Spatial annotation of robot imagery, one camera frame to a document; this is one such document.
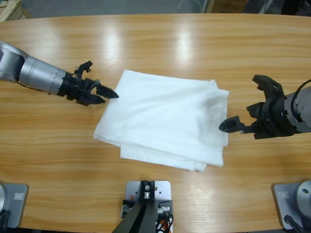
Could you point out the dark camera post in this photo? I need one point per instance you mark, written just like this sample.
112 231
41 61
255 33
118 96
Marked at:
143 218

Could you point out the wooden crate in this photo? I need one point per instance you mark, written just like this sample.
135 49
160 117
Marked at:
12 9

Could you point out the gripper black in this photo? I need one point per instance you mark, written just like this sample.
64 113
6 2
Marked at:
277 119
77 89

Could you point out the wooden upright post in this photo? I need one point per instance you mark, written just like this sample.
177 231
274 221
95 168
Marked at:
210 6

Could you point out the white T-shirt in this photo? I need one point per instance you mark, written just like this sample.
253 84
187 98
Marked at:
158 116

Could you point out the wrist black camera bracket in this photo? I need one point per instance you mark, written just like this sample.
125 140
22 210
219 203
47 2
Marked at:
83 68
269 85

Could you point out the brown cardboard box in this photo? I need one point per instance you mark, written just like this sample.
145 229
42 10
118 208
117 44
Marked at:
228 4

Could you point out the grey metal stand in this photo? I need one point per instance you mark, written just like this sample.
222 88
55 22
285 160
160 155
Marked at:
263 7

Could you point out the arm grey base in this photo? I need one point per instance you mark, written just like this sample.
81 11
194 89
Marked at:
291 201
14 204

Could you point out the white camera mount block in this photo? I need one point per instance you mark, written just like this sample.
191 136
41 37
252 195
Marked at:
162 191

